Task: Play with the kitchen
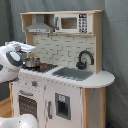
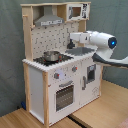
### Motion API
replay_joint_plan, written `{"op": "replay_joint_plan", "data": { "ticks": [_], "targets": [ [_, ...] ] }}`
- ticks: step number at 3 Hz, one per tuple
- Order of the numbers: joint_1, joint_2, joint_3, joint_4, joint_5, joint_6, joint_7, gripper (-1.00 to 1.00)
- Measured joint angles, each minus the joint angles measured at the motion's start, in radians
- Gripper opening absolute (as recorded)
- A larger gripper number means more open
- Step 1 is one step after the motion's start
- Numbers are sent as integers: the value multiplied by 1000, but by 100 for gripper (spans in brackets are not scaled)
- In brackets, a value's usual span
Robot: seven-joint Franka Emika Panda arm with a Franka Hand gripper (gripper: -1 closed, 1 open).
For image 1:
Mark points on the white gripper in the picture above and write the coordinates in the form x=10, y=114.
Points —
x=21, y=47

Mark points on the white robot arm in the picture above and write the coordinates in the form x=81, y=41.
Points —
x=12, y=62

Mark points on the wooden toy kitchen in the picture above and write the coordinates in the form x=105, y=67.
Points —
x=62, y=49

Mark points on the silver metal pot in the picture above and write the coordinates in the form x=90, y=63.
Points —
x=32, y=62

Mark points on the black toy stovetop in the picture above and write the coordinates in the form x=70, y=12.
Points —
x=43, y=67

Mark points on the grey range hood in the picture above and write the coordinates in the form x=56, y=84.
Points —
x=39, y=26

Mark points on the right red stove knob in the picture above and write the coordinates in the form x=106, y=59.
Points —
x=34, y=83

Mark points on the white toy microwave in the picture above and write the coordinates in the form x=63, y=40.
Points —
x=73, y=23

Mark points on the white oven door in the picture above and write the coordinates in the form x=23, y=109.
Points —
x=27, y=101

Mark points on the grey toy sink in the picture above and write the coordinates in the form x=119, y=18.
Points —
x=71, y=73

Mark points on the black toy faucet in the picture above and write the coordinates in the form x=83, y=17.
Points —
x=82, y=63

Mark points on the white cabinet door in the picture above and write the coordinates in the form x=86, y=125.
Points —
x=63, y=106

